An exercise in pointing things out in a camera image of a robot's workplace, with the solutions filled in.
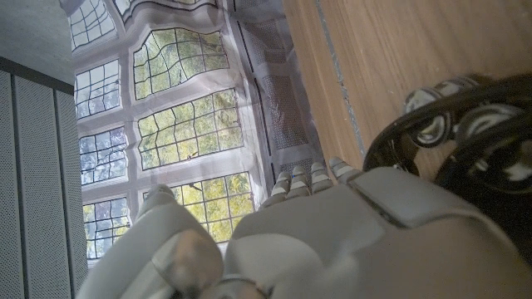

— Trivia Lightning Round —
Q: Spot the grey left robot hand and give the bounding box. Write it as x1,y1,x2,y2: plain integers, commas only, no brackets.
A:
76,156,532,299

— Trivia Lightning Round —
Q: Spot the perforated acoustic wall panel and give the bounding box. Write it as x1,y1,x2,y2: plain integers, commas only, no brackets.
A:
0,56,89,299

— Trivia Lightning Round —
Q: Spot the printed window backdrop cloth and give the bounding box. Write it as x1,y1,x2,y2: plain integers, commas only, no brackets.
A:
57,0,329,261

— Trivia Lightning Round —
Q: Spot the black half-moon tambourine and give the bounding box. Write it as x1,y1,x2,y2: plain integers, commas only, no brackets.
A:
362,74,532,267

